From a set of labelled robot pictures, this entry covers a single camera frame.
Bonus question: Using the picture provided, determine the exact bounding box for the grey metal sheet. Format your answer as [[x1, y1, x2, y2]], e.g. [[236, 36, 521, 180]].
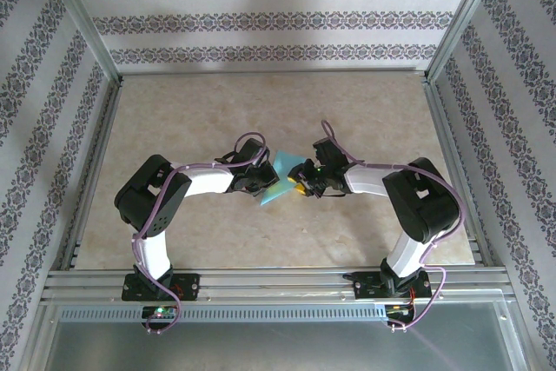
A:
[[37, 301, 536, 371]]

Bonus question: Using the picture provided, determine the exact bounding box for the left circuit board green light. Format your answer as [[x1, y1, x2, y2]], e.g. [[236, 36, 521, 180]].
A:
[[142, 306, 177, 320]]

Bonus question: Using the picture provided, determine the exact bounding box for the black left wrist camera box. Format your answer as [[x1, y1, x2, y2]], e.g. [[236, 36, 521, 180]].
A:
[[235, 137, 268, 167]]

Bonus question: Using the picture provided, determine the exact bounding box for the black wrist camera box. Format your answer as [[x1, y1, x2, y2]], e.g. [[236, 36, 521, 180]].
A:
[[235, 137, 268, 167], [312, 137, 345, 167]]

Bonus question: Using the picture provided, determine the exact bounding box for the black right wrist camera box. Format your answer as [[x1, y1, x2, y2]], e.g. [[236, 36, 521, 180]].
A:
[[312, 137, 345, 167]]

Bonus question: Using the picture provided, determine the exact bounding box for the wide aluminium mounting rail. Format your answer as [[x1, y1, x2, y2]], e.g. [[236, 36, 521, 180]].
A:
[[41, 267, 516, 305]]

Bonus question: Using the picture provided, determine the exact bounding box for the thin aluminium wall rail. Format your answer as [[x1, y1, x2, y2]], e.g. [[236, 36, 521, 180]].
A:
[[117, 66, 430, 79]]

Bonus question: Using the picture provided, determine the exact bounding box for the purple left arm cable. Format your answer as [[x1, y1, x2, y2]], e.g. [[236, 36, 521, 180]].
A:
[[129, 130, 269, 336]]

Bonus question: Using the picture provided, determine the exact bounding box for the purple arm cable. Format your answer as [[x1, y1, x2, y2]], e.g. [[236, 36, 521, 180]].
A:
[[320, 119, 465, 332], [129, 130, 269, 336]]

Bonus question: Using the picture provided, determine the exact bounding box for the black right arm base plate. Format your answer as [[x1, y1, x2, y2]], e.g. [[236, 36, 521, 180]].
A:
[[354, 270, 433, 301]]

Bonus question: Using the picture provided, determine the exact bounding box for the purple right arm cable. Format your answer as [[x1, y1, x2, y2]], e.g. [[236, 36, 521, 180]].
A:
[[320, 119, 465, 332]]

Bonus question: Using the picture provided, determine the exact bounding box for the grey slotted cable duct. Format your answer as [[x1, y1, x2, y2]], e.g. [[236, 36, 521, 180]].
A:
[[58, 304, 387, 322]]

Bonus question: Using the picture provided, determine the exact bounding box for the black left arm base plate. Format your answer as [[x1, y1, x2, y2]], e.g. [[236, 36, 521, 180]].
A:
[[121, 272, 202, 302]]

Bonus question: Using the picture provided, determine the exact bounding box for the aluminium side rail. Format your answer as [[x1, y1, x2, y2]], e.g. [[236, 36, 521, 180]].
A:
[[60, 79, 126, 272], [423, 79, 495, 268]]

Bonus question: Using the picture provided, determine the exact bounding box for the aluminium frame post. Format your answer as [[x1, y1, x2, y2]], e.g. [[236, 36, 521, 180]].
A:
[[36, 0, 123, 86], [423, 0, 513, 83]]

